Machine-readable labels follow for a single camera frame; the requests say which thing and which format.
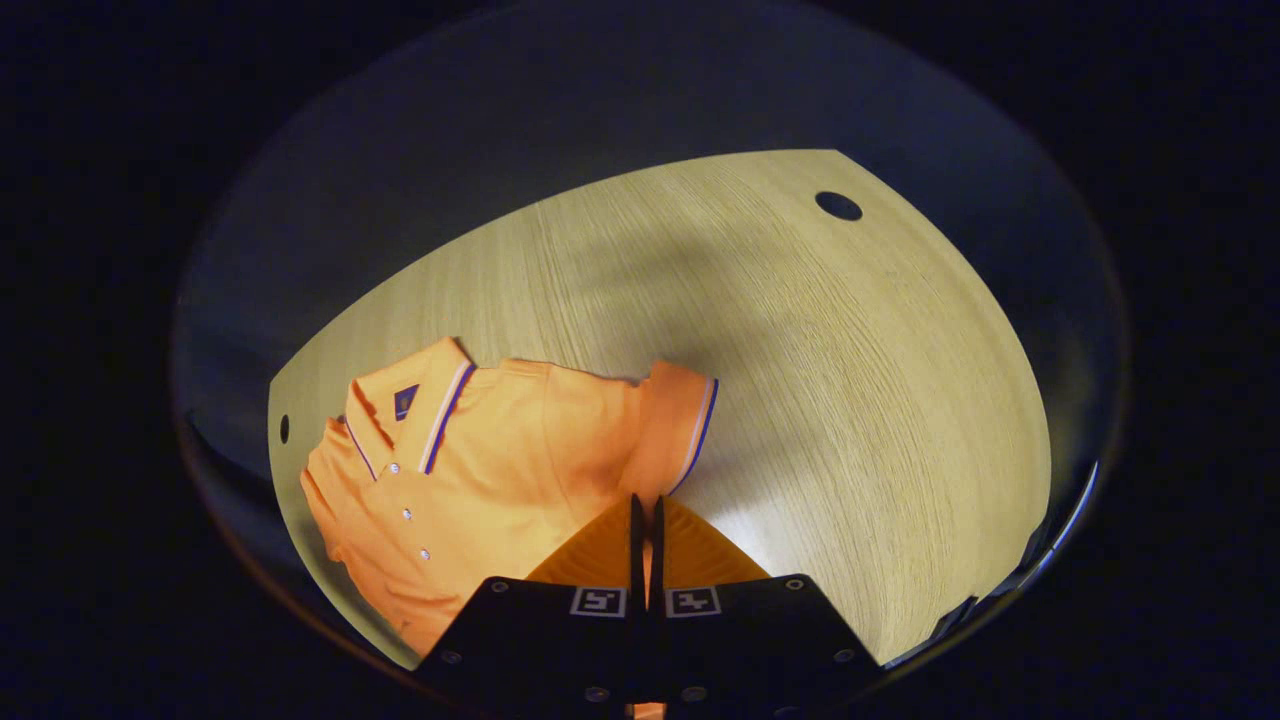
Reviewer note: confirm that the orange T-shirt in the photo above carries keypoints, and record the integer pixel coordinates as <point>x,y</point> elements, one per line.
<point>520,450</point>

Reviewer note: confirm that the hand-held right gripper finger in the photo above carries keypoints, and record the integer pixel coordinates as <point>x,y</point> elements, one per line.
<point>637,560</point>
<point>656,560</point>

